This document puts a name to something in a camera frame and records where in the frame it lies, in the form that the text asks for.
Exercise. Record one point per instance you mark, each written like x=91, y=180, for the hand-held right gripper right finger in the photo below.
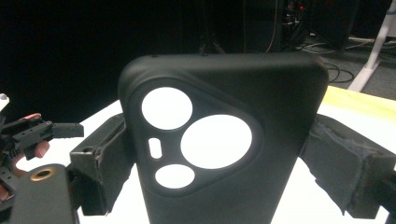
x=348, y=168

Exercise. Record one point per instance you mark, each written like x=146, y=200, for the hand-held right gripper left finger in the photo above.
x=96, y=168

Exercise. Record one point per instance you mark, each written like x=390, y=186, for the black phone case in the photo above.
x=264, y=93

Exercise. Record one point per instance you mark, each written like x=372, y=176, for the white metal stand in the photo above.
x=373, y=59

